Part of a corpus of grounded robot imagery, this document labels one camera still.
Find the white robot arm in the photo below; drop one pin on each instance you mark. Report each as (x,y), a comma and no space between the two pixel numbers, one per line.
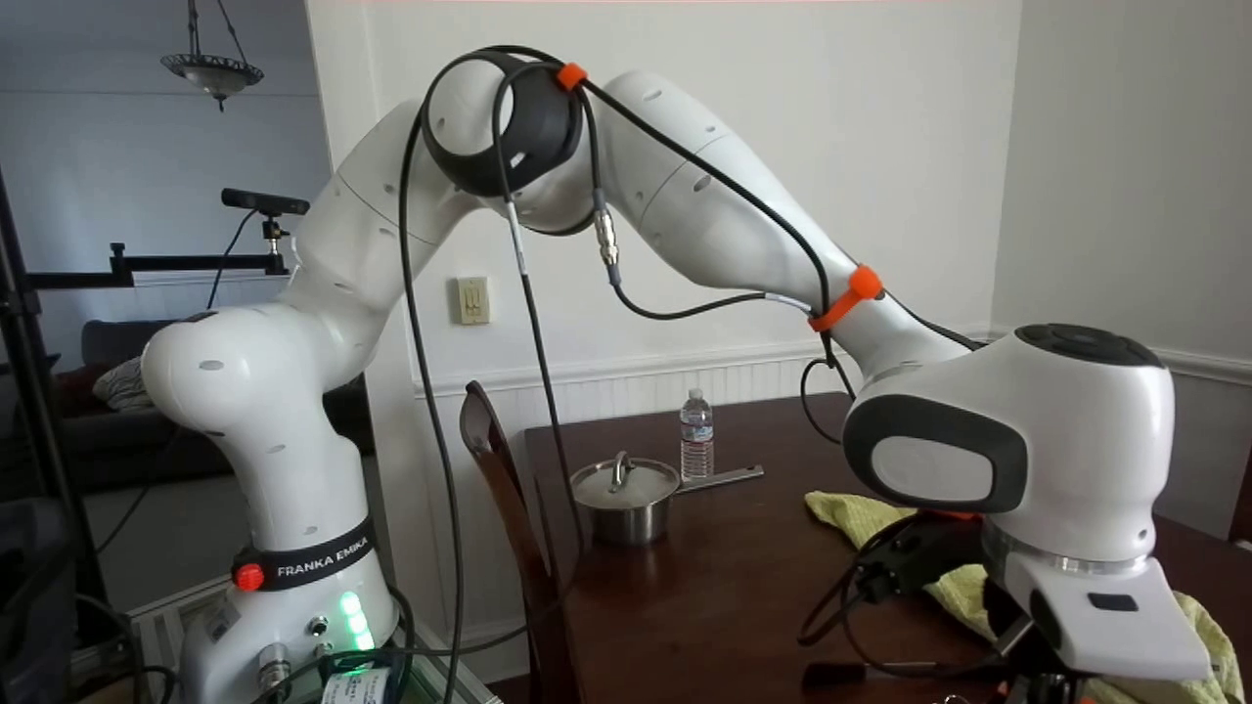
(1054,434)

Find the clear plastic water bottle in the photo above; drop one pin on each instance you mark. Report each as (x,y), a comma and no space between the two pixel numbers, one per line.
(697,434)

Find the steel pot with lid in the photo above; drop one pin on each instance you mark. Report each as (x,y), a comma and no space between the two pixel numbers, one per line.
(628,500)

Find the wooden chair near robot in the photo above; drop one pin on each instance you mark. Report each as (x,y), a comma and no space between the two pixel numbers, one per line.
(551,657)

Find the yellow cloth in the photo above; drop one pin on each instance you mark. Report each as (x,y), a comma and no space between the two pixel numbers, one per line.
(962,597)

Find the hanging ceiling lamp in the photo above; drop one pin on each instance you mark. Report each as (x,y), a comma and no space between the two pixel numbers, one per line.
(216,76)

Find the beige wall light switch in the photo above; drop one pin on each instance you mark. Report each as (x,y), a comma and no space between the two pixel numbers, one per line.
(471,300)

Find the black camera on stand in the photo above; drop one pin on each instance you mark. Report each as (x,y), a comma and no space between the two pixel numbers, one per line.
(267,210)

